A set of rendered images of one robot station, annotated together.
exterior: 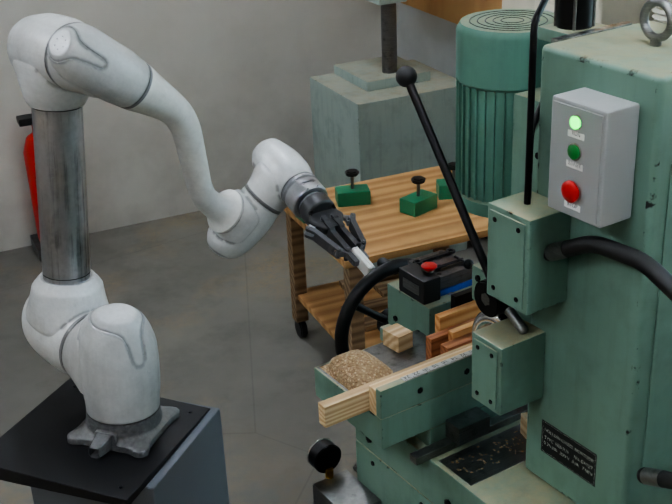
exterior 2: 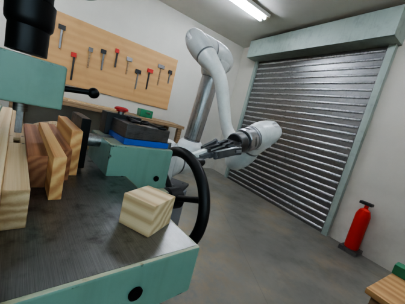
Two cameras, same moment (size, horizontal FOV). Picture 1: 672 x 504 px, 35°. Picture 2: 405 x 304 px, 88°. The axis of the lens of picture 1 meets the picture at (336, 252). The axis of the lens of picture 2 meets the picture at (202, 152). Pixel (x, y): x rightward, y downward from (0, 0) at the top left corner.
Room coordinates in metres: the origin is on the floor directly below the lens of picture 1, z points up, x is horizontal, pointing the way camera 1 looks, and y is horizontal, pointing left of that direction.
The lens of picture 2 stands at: (1.92, -0.68, 1.04)
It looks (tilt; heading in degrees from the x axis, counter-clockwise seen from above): 9 degrees down; 79
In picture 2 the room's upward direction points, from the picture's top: 14 degrees clockwise
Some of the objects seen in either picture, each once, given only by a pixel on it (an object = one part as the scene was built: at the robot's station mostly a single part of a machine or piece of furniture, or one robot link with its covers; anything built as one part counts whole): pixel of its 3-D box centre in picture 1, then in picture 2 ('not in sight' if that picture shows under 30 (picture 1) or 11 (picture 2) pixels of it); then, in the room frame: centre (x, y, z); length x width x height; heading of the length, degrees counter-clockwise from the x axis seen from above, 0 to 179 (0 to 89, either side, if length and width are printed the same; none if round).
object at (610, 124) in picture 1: (591, 157); not in sight; (1.35, -0.34, 1.40); 0.10 x 0.06 x 0.16; 32
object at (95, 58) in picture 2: not in sight; (114, 66); (0.95, 2.96, 1.50); 2.00 x 0.04 x 0.90; 24
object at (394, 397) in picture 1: (516, 348); not in sight; (1.66, -0.31, 0.93); 0.60 x 0.02 x 0.06; 122
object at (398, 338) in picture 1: (397, 337); not in sight; (1.73, -0.11, 0.92); 0.04 x 0.04 x 0.03; 37
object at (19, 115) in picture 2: not in sight; (19, 116); (1.69, -0.29, 0.97); 0.01 x 0.01 x 0.05; 32
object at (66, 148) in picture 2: (475, 332); (54, 146); (1.73, -0.25, 0.92); 0.22 x 0.02 x 0.05; 122
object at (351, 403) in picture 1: (464, 358); (15, 137); (1.64, -0.22, 0.92); 0.60 x 0.02 x 0.04; 122
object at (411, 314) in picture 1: (436, 305); (128, 158); (1.85, -0.19, 0.91); 0.15 x 0.14 x 0.09; 122
